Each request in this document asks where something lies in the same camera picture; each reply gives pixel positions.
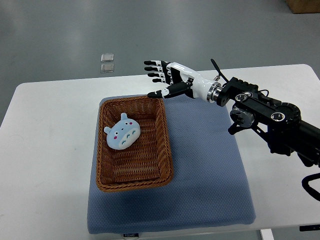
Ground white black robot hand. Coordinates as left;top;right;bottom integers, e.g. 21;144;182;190
144;60;223;103

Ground blue plush toy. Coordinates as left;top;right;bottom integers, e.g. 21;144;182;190
103;112;141;150

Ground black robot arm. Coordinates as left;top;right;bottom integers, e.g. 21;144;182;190
144;59;320;167

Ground brown wicker basket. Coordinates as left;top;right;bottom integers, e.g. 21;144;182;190
95;96;174;192

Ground lower metal floor plate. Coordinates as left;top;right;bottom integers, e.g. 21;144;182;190
100;63;115;73

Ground metal floor plate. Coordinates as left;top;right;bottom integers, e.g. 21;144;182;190
100;63;115;73
100;53;114;63

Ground upper metal floor plate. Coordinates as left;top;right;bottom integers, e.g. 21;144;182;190
100;53;114;63

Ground blue fabric mat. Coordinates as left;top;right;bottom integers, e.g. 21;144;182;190
87;95;256;234

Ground cardboard box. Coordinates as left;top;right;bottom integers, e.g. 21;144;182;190
285;0;320;14

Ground white table leg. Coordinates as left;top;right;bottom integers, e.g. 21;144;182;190
260;228;274;240

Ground black table control panel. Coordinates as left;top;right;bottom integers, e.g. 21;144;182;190
299;224;320;232

